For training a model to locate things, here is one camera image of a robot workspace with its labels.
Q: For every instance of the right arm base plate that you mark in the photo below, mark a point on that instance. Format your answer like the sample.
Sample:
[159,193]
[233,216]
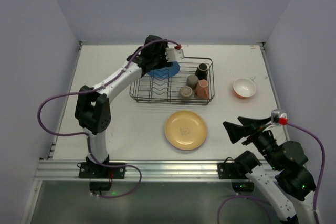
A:
[236,168]

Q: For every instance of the speckled grey cup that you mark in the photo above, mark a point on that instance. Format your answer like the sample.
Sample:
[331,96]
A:
[185,92]

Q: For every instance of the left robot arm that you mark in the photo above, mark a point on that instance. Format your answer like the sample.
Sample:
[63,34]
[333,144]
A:
[93,103]

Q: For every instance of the orange white bowl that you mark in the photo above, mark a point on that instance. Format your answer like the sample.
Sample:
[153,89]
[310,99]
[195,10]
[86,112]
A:
[244,88]

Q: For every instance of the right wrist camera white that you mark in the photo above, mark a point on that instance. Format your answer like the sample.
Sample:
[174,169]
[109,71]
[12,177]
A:
[278,118]

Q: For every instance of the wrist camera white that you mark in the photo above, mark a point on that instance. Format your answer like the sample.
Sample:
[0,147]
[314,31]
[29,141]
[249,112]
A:
[173,54]
[278,118]

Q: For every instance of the aluminium rail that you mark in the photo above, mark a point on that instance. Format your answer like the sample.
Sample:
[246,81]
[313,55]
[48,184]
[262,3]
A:
[152,171]

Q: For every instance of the pink cup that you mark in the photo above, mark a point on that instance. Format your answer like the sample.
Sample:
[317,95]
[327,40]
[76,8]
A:
[202,89]

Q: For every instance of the black wire dish rack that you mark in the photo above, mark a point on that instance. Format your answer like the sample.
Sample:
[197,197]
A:
[166,90]

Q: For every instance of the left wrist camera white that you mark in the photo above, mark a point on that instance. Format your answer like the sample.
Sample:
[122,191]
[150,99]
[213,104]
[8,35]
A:
[173,54]

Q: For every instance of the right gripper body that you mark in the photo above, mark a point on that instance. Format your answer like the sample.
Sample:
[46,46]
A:
[252,133]

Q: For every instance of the yellow plate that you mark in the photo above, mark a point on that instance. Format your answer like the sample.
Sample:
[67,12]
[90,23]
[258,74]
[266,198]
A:
[185,130]

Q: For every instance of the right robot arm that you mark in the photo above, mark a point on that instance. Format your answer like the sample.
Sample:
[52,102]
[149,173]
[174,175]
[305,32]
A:
[293,194]

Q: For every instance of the grey-green cup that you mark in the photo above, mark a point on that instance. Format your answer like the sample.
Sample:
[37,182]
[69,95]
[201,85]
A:
[192,81]

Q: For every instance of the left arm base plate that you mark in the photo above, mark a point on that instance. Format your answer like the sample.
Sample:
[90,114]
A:
[90,170]

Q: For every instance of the black cup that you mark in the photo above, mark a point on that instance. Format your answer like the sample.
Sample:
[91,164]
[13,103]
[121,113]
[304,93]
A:
[201,71]

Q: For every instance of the blue plate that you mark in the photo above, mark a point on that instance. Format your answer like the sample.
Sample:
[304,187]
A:
[166,72]

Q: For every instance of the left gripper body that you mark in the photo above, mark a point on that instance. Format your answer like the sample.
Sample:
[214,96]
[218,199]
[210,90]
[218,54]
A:
[159,60]

